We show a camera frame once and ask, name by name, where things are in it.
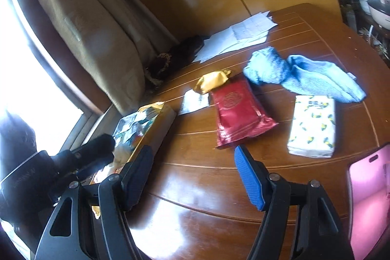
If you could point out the dark jar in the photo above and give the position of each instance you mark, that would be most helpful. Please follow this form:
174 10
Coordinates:
349 11

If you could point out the white yellow-print tissue pack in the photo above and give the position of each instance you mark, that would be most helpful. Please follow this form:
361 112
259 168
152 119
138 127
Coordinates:
312 126

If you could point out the white bowl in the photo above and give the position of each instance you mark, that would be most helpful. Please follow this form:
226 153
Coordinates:
381 11

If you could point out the white paper sheets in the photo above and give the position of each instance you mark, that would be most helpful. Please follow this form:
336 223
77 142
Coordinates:
237 34

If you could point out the white packet black label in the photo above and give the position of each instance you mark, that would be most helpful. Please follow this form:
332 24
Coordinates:
193 101

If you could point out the crumpled white paper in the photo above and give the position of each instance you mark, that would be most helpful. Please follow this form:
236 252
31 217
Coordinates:
120 155

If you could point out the dark red foil packet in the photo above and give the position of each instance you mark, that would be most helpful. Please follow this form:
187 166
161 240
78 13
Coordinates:
240 113

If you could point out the pink smartphone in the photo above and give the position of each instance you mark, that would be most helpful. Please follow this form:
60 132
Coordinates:
371 205

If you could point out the small blue towel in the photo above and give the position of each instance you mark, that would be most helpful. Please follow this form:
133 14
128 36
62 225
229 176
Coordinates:
265 65

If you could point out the window frame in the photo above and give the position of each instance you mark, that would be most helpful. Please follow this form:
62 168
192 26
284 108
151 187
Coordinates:
54 80

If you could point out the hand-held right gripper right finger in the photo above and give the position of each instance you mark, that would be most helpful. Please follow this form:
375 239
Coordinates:
248 177

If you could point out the large blue towel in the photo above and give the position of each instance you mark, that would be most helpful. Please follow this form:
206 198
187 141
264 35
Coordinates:
320 77

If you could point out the gold cardboard box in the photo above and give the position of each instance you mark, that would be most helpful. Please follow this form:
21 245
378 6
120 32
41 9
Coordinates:
161 123

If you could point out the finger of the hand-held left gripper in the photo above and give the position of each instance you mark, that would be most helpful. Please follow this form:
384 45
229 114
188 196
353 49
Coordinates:
94 147

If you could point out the gold foil packet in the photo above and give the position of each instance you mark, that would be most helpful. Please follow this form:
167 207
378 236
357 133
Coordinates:
211 80

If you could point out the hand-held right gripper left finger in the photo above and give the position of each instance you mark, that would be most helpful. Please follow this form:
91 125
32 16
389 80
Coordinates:
140 177

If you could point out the beige curtain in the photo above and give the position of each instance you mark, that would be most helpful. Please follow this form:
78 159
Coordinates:
91 22

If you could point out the dark fringed cloth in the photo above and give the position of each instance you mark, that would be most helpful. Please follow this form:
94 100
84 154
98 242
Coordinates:
176 56

